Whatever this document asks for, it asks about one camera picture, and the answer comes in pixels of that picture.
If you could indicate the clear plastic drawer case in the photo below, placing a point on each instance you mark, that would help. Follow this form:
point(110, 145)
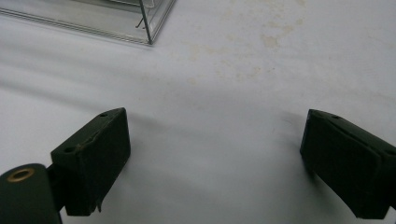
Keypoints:
point(93, 18)

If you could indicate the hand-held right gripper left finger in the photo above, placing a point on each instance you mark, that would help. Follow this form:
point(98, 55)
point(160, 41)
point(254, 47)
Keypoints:
point(93, 158)

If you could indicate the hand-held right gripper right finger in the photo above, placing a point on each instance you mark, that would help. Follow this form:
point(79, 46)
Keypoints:
point(348, 161)

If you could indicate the white table mat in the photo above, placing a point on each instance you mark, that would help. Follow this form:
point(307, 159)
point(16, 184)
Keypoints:
point(218, 93)

